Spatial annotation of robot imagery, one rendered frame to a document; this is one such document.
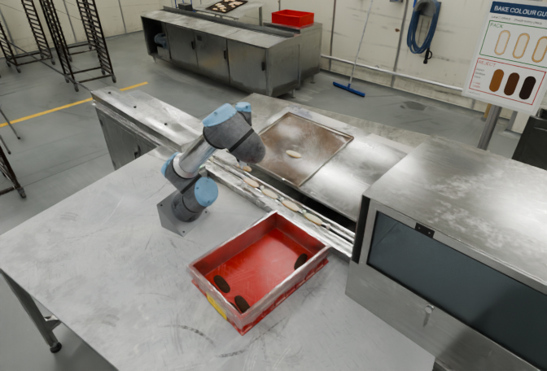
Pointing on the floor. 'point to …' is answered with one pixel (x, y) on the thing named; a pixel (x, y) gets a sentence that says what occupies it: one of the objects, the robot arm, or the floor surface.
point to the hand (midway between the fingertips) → (243, 164)
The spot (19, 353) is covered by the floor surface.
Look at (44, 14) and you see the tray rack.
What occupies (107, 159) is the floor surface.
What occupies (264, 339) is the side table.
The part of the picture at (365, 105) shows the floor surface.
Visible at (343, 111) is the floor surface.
